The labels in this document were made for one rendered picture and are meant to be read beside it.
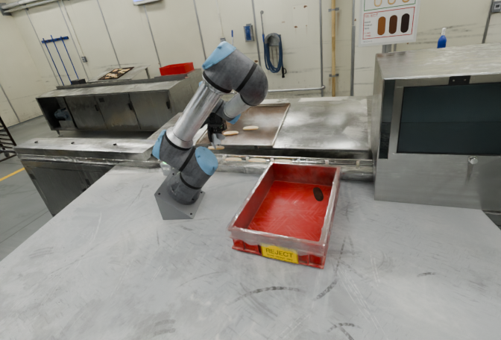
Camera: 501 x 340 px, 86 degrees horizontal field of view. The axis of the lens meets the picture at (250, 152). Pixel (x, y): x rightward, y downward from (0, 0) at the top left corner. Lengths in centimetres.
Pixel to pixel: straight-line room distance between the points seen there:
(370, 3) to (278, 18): 316
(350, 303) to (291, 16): 456
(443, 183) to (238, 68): 82
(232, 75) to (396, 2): 134
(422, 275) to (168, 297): 74
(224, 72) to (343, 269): 71
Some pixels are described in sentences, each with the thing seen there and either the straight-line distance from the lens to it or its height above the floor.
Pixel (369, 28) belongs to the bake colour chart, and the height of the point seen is 138.
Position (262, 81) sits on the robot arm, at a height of 134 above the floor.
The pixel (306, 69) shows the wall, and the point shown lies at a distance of 504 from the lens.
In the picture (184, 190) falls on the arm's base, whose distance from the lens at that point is 117.
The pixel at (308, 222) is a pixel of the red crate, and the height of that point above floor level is 82.
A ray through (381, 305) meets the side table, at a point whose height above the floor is 82.
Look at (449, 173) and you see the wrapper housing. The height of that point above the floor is 96.
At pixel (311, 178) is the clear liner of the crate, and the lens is 125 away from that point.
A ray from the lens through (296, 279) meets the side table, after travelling 90.
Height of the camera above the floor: 153
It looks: 26 degrees down
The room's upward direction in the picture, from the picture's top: 9 degrees counter-clockwise
